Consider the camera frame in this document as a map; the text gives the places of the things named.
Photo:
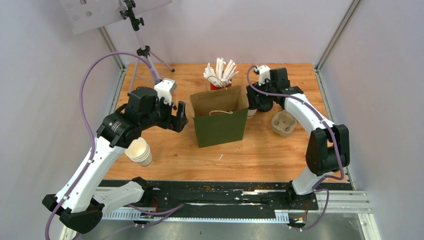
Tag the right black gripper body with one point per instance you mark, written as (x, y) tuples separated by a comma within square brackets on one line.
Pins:
[(264, 98)]

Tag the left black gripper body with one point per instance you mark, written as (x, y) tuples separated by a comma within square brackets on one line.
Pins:
[(165, 119)]

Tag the green paper bag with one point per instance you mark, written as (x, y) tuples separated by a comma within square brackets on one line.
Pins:
[(219, 116)]

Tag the stack of white cups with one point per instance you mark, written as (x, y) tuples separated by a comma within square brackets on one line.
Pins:
[(139, 152)]

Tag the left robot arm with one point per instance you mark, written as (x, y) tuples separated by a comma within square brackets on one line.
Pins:
[(77, 204)]

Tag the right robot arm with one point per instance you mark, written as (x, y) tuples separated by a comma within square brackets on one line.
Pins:
[(328, 149)]

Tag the red straw holder cup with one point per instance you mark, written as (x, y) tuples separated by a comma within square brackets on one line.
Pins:
[(214, 88)]

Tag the white wrapped straws bundle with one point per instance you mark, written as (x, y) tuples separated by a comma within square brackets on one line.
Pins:
[(222, 74)]

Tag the white perforated board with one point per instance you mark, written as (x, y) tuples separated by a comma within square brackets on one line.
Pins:
[(87, 15)]

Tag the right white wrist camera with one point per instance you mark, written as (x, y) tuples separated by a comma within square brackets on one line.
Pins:
[(263, 72)]

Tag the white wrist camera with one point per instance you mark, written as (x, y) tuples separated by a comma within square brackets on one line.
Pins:
[(263, 72), (165, 89)]

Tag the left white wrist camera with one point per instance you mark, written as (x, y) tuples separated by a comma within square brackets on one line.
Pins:
[(165, 89)]

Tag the silver camera tripod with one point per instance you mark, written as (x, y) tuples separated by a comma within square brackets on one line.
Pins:
[(144, 51)]

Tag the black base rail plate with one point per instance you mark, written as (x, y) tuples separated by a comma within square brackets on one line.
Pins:
[(226, 199)]

